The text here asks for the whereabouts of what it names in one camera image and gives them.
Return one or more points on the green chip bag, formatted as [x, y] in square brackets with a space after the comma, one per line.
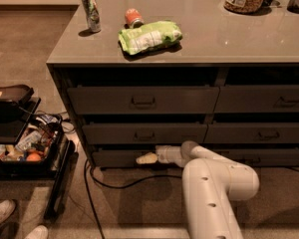
[149, 37]

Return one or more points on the black bin of groceries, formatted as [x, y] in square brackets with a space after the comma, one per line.
[42, 135]

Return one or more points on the grey drawer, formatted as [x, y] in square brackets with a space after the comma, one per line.
[257, 99]
[141, 133]
[143, 100]
[121, 158]
[263, 157]
[253, 132]

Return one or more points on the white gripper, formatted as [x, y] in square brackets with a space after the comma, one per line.
[162, 153]

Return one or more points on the white shoe lower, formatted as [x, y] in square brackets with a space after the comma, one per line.
[40, 232]

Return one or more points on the orange fruit in bin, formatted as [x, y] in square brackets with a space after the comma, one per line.
[34, 157]

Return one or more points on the orange can lying down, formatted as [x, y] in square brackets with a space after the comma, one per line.
[133, 18]

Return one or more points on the black tray on cart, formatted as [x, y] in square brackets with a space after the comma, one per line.
[17, 95]

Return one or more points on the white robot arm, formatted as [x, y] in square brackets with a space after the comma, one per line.
[210, 182]

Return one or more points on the tall silver drink can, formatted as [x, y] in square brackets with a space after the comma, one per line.
[92, 15]

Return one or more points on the grey drawer cabinet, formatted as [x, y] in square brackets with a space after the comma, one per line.
[218, 49]

